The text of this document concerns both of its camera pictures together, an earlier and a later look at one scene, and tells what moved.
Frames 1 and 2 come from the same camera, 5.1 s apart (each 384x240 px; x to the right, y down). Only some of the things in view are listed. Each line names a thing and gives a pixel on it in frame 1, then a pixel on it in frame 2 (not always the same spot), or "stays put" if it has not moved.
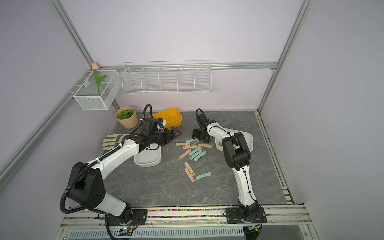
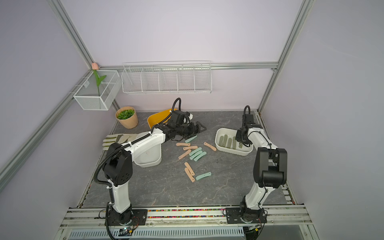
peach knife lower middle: (187, 165) stays put
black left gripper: (169, 138) → (193, 131)
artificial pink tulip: (95, 67) stays put
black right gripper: (194, 135) → (238, 137)
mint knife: (203, 175) stays put
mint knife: (194, 151) stays put
